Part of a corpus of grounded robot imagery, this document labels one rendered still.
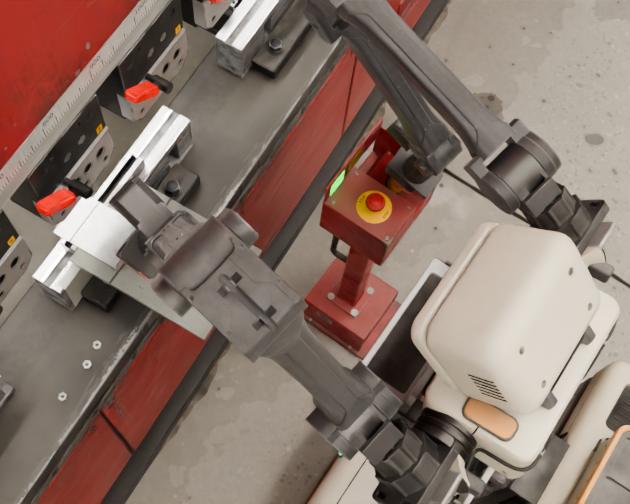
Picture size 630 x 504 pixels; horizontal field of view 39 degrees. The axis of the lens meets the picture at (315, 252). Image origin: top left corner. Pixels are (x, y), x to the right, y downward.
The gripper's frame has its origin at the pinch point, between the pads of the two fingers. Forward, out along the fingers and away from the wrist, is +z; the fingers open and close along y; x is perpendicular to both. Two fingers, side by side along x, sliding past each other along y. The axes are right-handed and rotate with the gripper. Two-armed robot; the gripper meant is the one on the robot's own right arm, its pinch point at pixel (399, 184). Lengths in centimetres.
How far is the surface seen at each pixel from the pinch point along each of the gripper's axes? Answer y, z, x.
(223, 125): 34.6, -5.1, 17.4
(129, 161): 41, -15, 38
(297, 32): 35.6, -8.4, -7.0
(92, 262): 34, -17, 56
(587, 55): -30, 66, -115
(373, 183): 4.6, -3.2, 5.3
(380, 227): -1.7, -4.7, 12.5
